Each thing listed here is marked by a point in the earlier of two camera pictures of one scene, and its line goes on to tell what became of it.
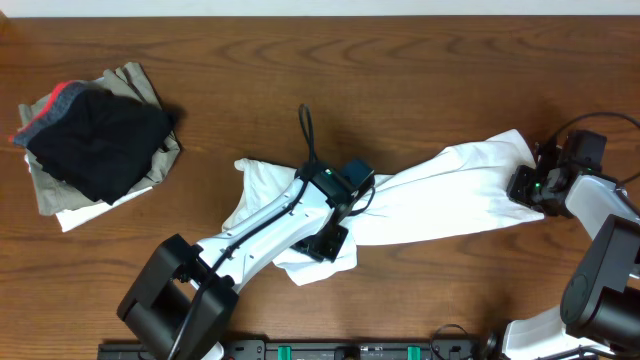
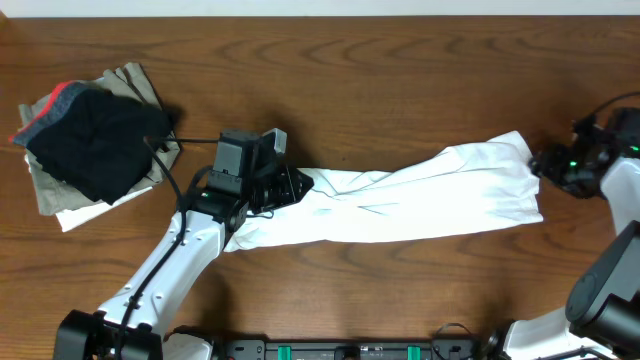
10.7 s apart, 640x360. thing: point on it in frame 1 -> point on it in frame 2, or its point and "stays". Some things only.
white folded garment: x=68 y=219 stays
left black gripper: x=323 y=243 -> x=288 y=185
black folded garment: x=100 y=141 stays
